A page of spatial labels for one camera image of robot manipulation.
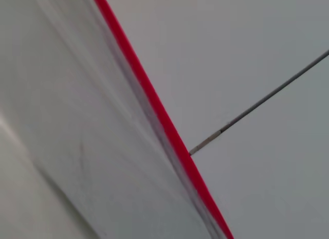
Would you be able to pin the clear red-zip document bag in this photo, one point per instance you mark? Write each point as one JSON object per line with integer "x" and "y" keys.
{"x": 102, "y": 120}

